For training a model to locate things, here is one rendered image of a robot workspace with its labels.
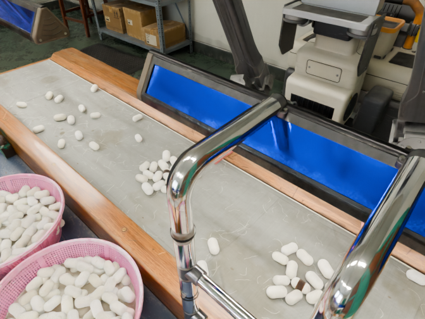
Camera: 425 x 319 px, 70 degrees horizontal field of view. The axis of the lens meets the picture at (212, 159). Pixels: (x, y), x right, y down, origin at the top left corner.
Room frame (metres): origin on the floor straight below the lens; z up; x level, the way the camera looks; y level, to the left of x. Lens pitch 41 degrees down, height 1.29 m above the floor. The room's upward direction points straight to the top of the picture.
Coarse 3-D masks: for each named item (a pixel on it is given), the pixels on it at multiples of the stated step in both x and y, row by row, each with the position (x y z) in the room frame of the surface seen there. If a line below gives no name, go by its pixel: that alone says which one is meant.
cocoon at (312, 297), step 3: (312, 291) 0.26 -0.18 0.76; (315, 291) 0.25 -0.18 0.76; (318, 291) 0.25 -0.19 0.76; (321, 291) 0.25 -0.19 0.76; (309, 294) 0.25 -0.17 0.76; (312, 294) 0.25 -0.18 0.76; (315, 294) 0.25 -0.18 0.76; (318, 294) 0.25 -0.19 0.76; (306, 297) 0.25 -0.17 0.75; (309, 297) 0.24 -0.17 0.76; (312, 297) 0.24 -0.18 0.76; (315, 297) 0.24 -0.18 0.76; (318, 297) 0.24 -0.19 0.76; (309, 300) 0.24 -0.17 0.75; (312, 300) 0.24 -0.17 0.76; (315, 300) 0.24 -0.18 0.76; (312, 303) 0.24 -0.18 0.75
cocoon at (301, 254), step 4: (300, 252) 0.33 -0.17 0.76; (304, 252) 0.33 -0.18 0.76; (300, 256) 0.32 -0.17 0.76; (304, 256) 0.32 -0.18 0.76; (308, 256) 0.32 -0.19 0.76; (304, 260) 0.32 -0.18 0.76; (308, 260) 0.31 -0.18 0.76; (312, 260) 0.32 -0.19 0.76; (304, 264) 0.31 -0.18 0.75; (308, 264) 0.31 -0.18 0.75
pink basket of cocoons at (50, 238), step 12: (0, 180) 0.52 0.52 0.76; (12, 180) 0.53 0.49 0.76; (24, 180) 0.53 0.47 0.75; (36, 180) 0.53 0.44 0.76; (48, 180) 0.52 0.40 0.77; (12, 192) 0.52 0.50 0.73; (60, 192) 0.48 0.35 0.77; (60, 216) 0.41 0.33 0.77; (60, 228) 0.42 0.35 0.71; (48, 240) 0.37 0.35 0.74; (24, 252) 0.32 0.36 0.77; (36, 252) 0.34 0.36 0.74; (0, 264) 0.30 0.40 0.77; (12, 264) 0.31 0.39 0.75; (0, 276) 0.30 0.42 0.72
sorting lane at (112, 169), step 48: (0, 96) 0.98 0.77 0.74; (96, 96) 0.98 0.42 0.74; (48, 144) 0.70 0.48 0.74; (144, 144) 0.70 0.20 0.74; (192, 144) 0.70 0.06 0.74; (144, 192) 0.51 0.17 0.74; (240, 192) 0.51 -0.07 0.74; (240, 240) 0.37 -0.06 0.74; (288, 240) 0.37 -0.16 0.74; (336, 240) 0.37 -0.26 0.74; (240, 288) 0.27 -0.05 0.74; (288, 288) 0.27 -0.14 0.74; (384, 288) 0.27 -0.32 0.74
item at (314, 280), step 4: (308, 272) 0.29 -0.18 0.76; (312, 272) 0.29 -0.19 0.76; (308, 276) 0.28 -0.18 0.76; (312, 276) 0.28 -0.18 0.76; (316, 276) 0.28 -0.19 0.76; (308, 280) 0.28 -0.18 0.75; (312, 280) 0.27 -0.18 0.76; (316, 280) 0.27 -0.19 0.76; (320, 280) 0.27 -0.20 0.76; (312, 284) 0.27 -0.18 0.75; (316, 284) 0.27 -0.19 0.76; (320, 284) 0.27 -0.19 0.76; (316, 288) 0.26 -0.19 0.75; (320, 288) 0.26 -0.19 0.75
